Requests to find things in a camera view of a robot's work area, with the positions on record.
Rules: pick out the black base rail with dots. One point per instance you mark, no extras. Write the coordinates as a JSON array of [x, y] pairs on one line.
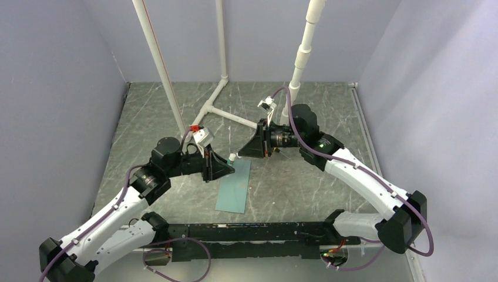
[[306, 240]]

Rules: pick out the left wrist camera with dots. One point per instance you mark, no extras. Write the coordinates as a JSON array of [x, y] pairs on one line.
[[202, 137]]

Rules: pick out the teal envelope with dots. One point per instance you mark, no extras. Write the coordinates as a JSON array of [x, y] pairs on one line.
[[233, 190]]

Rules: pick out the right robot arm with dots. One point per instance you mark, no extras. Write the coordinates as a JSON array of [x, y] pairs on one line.
[[400, 216]]

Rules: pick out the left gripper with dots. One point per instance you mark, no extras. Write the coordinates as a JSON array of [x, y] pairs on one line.
[[214, 166]]

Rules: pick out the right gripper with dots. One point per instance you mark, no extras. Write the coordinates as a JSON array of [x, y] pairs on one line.
[[261, 143]]

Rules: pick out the white PVC pipe frame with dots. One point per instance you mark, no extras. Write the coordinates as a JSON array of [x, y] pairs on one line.
[[314, 12]]

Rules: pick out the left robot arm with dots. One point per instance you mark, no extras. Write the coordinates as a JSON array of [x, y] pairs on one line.
[[84, 253]]

